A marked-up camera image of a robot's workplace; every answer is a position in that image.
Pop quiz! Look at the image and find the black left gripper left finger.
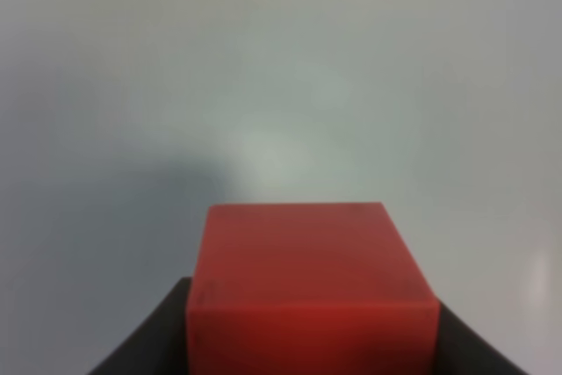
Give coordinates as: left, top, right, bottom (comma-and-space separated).
90, 278, 191, 375

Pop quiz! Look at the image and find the red cube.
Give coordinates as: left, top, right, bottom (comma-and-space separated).
186, 203, 440, 374

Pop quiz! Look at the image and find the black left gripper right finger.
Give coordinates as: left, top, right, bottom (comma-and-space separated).
432, 303, 525, 375

